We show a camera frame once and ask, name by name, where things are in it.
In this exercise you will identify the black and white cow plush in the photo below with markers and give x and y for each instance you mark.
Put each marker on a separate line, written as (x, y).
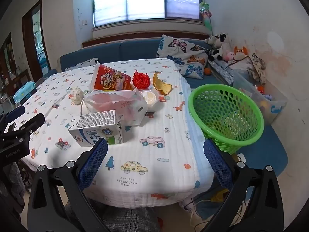
(221, 50)

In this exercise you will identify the pink plush toy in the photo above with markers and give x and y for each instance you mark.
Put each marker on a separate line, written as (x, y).
(229, 56)

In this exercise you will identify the clear plastic container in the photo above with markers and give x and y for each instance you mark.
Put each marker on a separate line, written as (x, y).
(151, 98)

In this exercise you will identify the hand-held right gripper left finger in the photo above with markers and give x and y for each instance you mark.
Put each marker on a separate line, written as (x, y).
(96, 164)

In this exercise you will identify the person's plaid trouser leg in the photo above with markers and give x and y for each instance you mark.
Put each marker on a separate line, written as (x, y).
(125, 220)

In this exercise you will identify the beige crumpled cloth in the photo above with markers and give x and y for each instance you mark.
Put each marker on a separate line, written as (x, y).
(241, 61)

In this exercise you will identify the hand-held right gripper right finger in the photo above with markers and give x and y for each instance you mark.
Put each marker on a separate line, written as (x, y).
(217, 164)

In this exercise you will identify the green perforated plastic basket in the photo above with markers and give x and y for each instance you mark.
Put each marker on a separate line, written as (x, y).
(200, 116)

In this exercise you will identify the white milk carton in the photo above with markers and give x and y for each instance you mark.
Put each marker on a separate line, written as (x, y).
(96, 123)

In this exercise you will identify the red printed paper cup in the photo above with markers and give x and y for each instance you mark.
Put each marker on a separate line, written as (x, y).
(108, 78)

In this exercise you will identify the small orange ball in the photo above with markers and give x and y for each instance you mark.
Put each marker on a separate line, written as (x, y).
(207, 71)

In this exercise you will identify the red plastic mesh net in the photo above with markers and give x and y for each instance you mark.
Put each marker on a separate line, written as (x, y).
(141, 79)

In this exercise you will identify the purple toy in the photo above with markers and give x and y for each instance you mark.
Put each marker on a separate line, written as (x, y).
(268, 97)

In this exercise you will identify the grey patterned mat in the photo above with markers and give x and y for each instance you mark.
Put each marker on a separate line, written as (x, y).
(222, 71)

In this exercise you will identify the wooden cabinet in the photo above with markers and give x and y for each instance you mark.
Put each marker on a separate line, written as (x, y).
(7, 65)

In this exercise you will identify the white car printed blanket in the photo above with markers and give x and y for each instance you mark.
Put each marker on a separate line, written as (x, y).
(149, 174)

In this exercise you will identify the blue sofa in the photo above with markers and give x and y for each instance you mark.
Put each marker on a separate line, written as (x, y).
(135, 48)

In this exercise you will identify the beige printed cloth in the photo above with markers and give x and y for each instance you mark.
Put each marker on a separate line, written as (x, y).
(258, 67)

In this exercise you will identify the butterfly printed pillow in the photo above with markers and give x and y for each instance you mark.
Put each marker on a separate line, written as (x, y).
(183, 50)

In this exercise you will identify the white tissue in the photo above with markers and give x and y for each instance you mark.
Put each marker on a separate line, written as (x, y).
(76, 95)

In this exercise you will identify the white printed pillow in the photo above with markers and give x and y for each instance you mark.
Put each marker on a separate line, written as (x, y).
(82, 64)

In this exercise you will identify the clear plastic storage box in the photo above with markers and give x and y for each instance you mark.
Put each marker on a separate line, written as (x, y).
(277, 106)

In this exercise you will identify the yellow toy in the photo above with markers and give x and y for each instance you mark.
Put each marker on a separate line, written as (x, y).
(264, 104)

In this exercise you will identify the orange fox plush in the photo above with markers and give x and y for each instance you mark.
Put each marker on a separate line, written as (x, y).
(240, 52)

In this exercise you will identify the colourful pinwheel toy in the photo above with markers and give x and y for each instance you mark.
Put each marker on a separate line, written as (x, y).
(206, 17)

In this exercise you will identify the orange toy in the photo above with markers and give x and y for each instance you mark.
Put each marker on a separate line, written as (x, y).
(260, 88)

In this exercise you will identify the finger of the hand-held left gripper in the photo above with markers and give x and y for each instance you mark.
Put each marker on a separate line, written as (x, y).
(31, 123)
(14, 112)

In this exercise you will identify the brown door frame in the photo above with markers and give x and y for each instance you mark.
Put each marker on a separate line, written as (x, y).
(25, 41)

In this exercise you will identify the window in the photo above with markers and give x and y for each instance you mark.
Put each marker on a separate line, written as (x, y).
(144, 0)

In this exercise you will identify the translucent plastic bag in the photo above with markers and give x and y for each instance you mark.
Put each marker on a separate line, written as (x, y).
(115, 101)

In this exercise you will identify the orange fruit peel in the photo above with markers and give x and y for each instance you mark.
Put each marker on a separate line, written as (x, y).
(160, 84)

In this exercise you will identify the grey plush toy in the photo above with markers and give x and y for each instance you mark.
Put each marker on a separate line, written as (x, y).
(212, 40)

